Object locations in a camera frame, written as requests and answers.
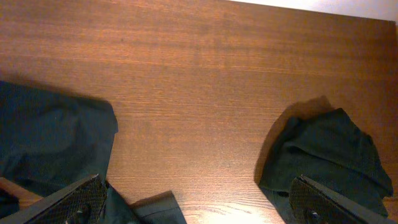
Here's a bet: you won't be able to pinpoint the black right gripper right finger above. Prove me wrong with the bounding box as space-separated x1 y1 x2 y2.
289 175 396 224

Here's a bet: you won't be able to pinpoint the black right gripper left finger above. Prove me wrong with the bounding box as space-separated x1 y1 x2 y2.
1 174 107 224

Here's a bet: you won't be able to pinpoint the black pants with red waistband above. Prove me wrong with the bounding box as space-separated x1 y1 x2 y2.
1 82 185 223

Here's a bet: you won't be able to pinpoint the black folded garment right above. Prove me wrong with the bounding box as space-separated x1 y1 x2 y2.
259 108 394 223

